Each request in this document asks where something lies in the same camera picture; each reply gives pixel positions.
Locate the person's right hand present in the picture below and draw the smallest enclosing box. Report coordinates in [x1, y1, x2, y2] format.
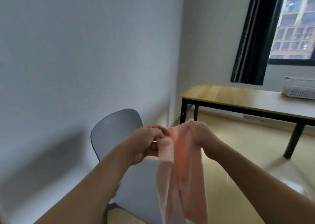
[189, 121, 223, 160]

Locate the person's left hand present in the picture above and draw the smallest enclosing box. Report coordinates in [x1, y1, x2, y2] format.
[125, 125, 171, 166]

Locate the pink towel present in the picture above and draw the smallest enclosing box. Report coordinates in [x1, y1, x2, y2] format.
[156, 118, 210, 224]

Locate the white plastic basket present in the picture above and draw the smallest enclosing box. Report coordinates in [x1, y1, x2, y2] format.
[282, 76, 315, 100]

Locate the person's right forearm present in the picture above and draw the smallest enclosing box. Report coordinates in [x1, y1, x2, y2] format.
[205, 140, 315, 224]

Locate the person's left forearm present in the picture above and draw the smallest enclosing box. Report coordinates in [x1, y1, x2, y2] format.
[34, 144, 138, 224]

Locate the grey plastic chair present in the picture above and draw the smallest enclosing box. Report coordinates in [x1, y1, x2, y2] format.
[90, 108, 193, 224]

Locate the wooden table with black legs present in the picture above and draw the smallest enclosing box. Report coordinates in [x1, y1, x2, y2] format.
[179, 84, 315, 159]

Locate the wide dark curtain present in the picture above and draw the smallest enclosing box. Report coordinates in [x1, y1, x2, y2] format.
[230, 0, 287, 86]

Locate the black framed window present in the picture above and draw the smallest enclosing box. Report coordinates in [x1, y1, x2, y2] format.
[267, 0, 315, 67]

